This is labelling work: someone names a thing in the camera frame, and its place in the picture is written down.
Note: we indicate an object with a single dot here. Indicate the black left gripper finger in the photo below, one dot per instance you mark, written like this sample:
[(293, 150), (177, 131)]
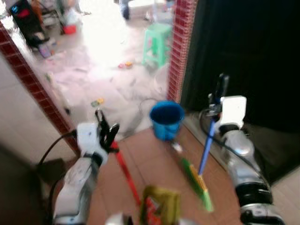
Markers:
[(103, 124), (114, 131)]

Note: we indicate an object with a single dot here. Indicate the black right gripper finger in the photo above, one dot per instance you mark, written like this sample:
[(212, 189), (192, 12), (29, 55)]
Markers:
[(219, 89), (226, 86)]

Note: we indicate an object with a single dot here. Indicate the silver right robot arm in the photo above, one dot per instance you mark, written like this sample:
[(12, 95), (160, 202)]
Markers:
[(243, 159)]

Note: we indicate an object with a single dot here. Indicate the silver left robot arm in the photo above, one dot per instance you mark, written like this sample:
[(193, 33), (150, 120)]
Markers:
[(77, 187)]

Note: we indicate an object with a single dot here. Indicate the yellow gear toy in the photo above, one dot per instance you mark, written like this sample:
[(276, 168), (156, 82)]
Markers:
[(101, 101)]

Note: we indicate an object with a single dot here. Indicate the blue plastic bucket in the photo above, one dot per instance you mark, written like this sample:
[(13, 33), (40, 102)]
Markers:
[(166, 119)]

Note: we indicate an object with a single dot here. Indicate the red square toy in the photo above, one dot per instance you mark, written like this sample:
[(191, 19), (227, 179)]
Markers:
[(122, 65)]

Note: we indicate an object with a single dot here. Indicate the yellow toy block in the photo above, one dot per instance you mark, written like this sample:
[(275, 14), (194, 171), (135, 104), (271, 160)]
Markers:
[(129, 63)]

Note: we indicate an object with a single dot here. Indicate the green plastic stool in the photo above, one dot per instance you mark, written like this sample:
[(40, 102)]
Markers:
[(157, 33)]

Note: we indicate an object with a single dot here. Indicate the red plastic basin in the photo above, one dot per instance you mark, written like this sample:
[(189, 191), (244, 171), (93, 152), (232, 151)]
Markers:
[(70, 29)]

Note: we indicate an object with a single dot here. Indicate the black pushchair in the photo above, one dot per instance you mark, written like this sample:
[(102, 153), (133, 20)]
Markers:
[(28, 21)]

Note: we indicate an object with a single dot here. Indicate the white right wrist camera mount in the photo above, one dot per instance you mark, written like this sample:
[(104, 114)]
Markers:
[(233, 111)]

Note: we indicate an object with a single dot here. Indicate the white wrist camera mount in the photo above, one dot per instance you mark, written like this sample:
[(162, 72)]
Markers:
[(87, 138), (233, 111)]

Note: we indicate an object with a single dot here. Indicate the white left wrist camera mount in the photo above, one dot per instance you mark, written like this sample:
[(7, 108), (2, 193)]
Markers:
[(87, 138)]

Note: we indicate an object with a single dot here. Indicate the green frame toy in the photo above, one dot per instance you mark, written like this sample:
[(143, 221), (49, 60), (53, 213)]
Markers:
[(94, 103)]

